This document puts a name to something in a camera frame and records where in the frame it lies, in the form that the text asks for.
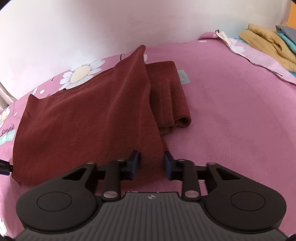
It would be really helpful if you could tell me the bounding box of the light blue folded garment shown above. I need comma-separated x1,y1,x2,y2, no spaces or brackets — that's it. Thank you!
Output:
277,32,296,53

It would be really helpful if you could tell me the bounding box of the beige patterned curtain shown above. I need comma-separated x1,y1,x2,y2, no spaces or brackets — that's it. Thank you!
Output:
0,82,17,111

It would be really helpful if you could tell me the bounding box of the orange wall trim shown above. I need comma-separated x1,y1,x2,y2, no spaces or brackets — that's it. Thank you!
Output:
287,1,296,28

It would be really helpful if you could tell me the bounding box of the mustard yellow folded garment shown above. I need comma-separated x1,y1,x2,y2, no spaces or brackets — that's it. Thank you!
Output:
239,24,295,73

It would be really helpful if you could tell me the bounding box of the grey folded garment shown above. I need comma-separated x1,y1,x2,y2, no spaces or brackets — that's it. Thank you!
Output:
276,25,296,43

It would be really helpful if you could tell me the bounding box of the pink floral bed sheet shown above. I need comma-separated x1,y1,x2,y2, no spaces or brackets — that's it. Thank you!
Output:
0,31,296,238

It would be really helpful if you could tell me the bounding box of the light pink floral blanket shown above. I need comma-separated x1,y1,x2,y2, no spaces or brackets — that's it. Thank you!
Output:
215,30,295,85

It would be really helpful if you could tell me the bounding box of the dark red knit sweater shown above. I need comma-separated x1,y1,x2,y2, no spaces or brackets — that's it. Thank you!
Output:
12,45,191,186

